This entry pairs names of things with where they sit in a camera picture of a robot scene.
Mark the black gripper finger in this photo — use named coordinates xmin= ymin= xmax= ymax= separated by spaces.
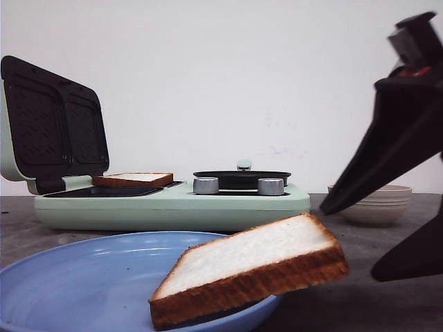
xmin=370 ymin=196 xmax=442 ymax=282
xmin=320 ymin=74 xmax=442 ymax=214

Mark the beige ribbed ceramic bowl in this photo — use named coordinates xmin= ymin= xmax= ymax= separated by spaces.
xmin=338 ymin=185 xmax=412 ymax=227

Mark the white bread slice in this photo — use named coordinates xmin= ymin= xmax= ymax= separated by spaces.
xmin=149 ymin=213 xmax=349 ymax=329
xmin=92 ymin=172 xmax=174 ymax=187

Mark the mint green sandwich maker lid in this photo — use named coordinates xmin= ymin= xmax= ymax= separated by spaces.
xmin=1 ymin=55 xmax=109 ymax=194

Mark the mint green breakfast maker base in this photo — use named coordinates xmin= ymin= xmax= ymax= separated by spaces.
xmin=34 ymin=182 xmax=311 ymax=232

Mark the right silver control knob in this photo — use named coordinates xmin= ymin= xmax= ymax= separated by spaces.
xmin=257 ymin=178 xmax=284 ymax=196

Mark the silver control knob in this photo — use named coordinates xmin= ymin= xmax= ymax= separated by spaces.
xmin=257 ymin=178 xmax=284 ymax=196
xmin=193 ymin=177 xmax=219 ymax=195

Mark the black round frying pan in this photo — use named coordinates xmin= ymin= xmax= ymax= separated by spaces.
xmin=193 ymin=159 xmax=291 ymax=190

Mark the left silver control knob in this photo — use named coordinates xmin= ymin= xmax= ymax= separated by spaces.
xmin=193 ymin=177 xmax=219 ymax=195

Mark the blue ceramic plate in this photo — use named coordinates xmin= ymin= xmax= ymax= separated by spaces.
xmin=0 ymin=230 xmax=280 ymax=332

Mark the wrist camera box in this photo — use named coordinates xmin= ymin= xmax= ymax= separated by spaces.
xmin=388 ymin=11 xmax=442 ymax=73

